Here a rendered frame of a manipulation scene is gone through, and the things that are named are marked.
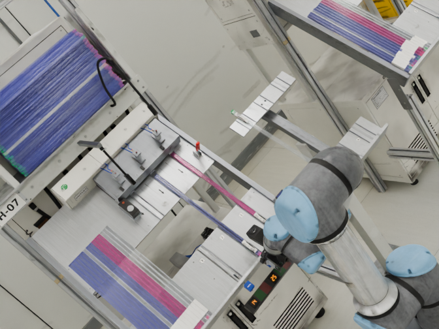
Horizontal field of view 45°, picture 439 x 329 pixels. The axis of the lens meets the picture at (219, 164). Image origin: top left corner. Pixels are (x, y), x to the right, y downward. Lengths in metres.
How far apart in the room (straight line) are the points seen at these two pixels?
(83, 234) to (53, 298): 1.73
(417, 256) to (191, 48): 2.79
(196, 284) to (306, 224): 0.82
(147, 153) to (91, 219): 0.32
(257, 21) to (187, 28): 1.34
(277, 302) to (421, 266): 1.06
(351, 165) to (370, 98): 1.45
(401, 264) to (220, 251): 0.69
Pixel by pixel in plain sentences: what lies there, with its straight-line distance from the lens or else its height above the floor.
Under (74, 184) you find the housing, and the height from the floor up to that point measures 1.25.
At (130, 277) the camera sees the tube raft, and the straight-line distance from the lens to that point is 1.90.
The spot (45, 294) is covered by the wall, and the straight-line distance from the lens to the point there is 3.69.
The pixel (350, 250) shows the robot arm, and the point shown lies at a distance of 1.24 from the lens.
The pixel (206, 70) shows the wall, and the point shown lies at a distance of 3.96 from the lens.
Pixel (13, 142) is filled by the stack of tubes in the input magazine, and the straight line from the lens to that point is 1.96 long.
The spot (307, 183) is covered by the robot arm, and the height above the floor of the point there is 1.19.
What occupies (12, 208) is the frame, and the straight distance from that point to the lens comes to 2.01.
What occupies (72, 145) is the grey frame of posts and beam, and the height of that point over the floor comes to 1.35.
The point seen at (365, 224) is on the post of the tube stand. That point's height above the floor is 0.33.
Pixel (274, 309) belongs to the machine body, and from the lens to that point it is 2.37.
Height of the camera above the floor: 1.77
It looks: 24 degrees down
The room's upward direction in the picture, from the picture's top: 39 degrees counter-clockwise
